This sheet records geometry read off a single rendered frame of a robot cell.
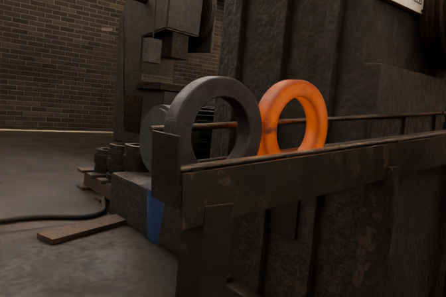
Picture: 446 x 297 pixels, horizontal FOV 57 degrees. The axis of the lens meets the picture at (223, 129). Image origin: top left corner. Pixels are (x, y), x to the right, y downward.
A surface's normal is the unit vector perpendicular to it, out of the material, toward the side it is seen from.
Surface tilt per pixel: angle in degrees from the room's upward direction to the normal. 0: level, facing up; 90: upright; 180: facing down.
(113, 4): 90
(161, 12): 90
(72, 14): 90
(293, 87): 90
